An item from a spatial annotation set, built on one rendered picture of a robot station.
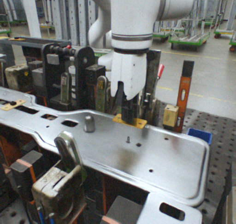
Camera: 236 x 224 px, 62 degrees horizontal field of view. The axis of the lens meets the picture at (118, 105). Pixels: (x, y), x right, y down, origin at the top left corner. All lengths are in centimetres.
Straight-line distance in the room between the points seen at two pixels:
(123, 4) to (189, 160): 37
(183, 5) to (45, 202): 43
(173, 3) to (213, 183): 71
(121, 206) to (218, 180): 58
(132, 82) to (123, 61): 5
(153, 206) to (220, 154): 70
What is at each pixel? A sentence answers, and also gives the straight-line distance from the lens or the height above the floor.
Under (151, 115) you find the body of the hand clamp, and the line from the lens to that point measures 63.
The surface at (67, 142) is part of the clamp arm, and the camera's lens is 37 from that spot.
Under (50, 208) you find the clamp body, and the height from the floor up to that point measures 102.
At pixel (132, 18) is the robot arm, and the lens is 38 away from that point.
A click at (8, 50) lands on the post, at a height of 109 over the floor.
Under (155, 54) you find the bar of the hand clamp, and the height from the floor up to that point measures 121.
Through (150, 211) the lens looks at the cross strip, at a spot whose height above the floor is 100.
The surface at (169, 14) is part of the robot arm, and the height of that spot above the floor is 131.
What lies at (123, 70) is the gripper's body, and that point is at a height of 121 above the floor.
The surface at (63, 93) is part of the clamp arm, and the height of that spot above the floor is 103.
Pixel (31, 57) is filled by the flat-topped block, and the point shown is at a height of 108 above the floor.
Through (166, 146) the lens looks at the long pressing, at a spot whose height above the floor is 100.
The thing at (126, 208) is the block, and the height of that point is 98.
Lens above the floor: 133
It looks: 28 degrees down
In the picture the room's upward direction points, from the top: straight up
